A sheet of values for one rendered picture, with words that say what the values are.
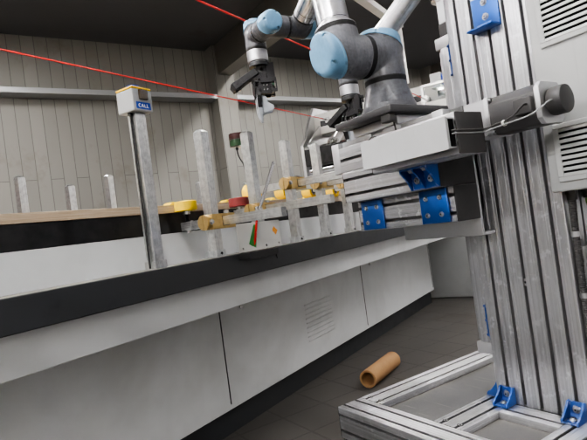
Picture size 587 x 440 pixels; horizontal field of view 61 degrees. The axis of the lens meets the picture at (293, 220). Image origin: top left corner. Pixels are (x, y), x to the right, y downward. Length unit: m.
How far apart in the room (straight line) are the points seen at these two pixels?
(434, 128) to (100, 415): 1.22
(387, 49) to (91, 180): 5.38
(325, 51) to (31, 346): 0.99
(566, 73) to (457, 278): 3.25
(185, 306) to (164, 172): 5.25
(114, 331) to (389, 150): 0.83
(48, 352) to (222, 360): 0.85
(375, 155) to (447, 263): 3.20
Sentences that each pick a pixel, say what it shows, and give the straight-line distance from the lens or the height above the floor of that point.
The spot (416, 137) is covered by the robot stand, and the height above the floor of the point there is 0.92.
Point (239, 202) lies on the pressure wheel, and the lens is 1.94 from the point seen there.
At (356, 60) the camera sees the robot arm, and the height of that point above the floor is 1.17.
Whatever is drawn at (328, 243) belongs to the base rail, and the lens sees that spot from 2.22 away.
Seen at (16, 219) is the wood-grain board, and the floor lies 0.88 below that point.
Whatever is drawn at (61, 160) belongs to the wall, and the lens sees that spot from 6.48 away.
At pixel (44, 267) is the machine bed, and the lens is 1.54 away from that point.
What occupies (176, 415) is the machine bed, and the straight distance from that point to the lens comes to 1.86.
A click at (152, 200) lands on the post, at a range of 1.49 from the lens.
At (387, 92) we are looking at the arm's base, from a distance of 1.41.
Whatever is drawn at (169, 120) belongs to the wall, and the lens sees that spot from 6.93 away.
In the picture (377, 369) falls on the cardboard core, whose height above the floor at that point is 0.07.
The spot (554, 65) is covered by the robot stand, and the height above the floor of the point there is 1.04.
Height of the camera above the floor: 0.77
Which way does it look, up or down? 1 degrees up
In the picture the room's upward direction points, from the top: 8 degrees counter-clockwise
